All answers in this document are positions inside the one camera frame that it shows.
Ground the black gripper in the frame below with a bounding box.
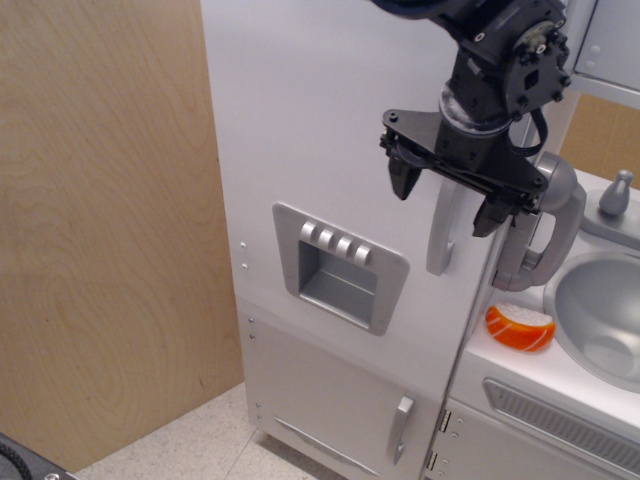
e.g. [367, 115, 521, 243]
[380, 109, 548, 237]

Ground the white fridge door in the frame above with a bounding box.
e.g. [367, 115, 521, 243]
[201, 1, 492, 399]

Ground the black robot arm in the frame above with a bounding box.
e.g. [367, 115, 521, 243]
[376, 1, 571, 237]

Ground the grey toy telephone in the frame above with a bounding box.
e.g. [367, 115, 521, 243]
[492, 152, 587, 292]

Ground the silver ice dispenser panel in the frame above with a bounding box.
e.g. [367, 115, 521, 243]
[272, 202, 410, 336]

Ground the orange salmon sushi toy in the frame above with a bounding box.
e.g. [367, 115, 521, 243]
[485, 302, 556, 353]

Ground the grey toy faucet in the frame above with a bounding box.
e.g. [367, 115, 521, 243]
[579, 169, 640, 252]

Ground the silver toy sink basin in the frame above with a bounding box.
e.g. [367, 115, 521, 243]
[543, 252, 639, 393]

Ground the white upper cupboard door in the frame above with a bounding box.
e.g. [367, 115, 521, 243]
[576, 0, 639, 91]

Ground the brass cabinet hinge upper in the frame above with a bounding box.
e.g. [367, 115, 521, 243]
[438, 408, 452, 432]

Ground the brass cabinet hinge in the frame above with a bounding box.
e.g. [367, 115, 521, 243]
[438, 408, 452, 432]
[426, 451, 438, 471]

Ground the white lower freezer door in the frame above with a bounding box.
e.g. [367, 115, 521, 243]
[239, 310, 439, 479]

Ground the brass cabinet hinge lower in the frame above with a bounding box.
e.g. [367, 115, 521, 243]
[426, 451, 438, 471]

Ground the grey oven vent panel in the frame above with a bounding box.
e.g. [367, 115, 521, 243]
[482, 378, 639, 476]

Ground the black case corner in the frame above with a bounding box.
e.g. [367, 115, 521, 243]
[1, 434, 77, 480]

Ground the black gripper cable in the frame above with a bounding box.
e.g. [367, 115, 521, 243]
[507, 107, 549, 156]

